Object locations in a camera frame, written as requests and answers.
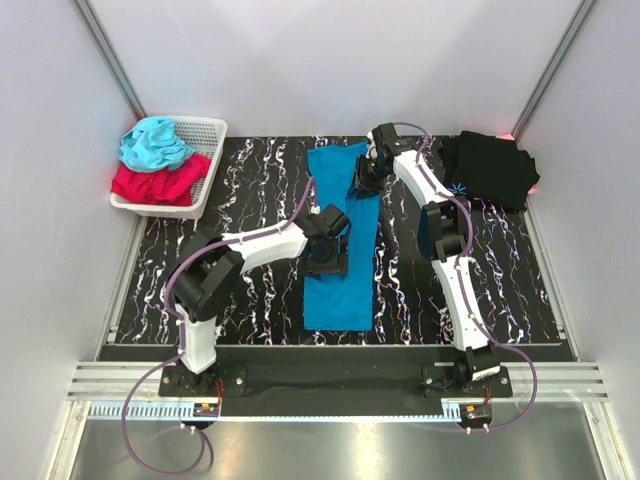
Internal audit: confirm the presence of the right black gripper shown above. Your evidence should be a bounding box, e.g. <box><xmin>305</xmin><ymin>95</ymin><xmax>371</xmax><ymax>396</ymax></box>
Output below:
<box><xmin>347</xmin><ymin>156</ymin><xmax>390</xmax><ymax>202</ymax></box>

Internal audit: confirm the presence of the blue t-shirt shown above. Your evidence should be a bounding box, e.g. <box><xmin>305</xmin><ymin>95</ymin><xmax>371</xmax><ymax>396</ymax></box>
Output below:
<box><xmin>302</xmin><ymin>141</ymin><xmax>380</xmax><ymax>332</ymax></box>

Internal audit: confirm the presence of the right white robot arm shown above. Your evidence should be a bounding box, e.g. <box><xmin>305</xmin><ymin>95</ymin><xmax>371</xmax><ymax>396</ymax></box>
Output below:
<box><xmin>350</xmin><ymin>147</ymin><xmax>500</xmax><ymax>397</ymax></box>

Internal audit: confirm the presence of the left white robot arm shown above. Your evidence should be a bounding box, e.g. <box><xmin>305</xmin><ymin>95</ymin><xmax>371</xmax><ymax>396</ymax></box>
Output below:
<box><xmin>164</xmin><ymin>213</ymin><xmax>351</xmax><ymax>396</ymax></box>

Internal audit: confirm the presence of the black folded t-shirt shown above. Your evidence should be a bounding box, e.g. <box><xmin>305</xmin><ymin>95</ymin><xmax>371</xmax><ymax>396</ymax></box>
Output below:
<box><xmin>438</xmin><ymin>131</ymin><xmax>540</xmax><ymax>212</ymax></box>

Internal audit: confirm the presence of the pink folded cloth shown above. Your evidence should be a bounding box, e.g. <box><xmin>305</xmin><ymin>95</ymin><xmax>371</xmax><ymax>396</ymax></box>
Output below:
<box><xmin>496</xmin><ymin>133</ymin><xmax>540</xmax><ymax>195</ymax></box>

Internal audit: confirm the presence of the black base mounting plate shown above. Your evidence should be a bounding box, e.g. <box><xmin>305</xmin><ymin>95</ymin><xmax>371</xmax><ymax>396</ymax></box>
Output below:
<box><xmin>159</xmin><ymin>346</ymin><xmax>513</xmax><ymax>419</ymax></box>

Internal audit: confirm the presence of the white plastic basket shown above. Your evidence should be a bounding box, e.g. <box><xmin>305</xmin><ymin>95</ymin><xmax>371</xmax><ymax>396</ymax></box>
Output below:
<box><xmin>110</xmin><ymin>116</ymin><xmax>227</xmax><ymax>220</ymax></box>

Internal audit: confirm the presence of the red t-shirt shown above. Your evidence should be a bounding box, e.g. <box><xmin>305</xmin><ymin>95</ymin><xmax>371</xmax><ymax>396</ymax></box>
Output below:
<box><xmin>111</xmin><ymin>153</ymin><xmax>211</xmax><ymax>207</ymax></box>

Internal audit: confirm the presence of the light turquoise t-shirt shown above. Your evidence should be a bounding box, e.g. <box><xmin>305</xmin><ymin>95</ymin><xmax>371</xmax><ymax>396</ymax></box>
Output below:
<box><xmin>119</xmin><ymin>116</ymin><xmax>195</xmax><ymax>173</ymax></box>

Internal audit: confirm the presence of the right aluminium corner post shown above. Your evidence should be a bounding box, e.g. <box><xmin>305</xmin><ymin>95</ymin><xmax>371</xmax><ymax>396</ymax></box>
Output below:
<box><xmin>511</xmin><ymin>0</ymin><xmax>599</xmax><ymax>141</ymax></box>

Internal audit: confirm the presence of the aluminium corner post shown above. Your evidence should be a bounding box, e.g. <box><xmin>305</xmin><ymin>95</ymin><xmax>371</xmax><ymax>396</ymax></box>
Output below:
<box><xmin>71</xmin><ymin>0</ymin><xmax>147</xmax><ymax>120</ymax></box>
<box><xmin>511</xmin><ymin>0</ymin><xmax>599</xmax><ymax>141</ymax></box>

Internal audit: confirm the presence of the aluminium frame rail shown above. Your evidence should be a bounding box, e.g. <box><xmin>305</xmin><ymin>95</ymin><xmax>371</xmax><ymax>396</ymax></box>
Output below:
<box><xmin>69</xmin><ymin>361</ymin><xmax>609</xmax><ymax>402</ymax></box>

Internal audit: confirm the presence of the left aluminium corner post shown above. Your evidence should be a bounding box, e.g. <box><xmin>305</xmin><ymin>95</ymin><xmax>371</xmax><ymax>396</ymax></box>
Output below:
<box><xmin>71</xmin><ymin>0</ymin><xmax>147</xmax><ymax>120</ymax></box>

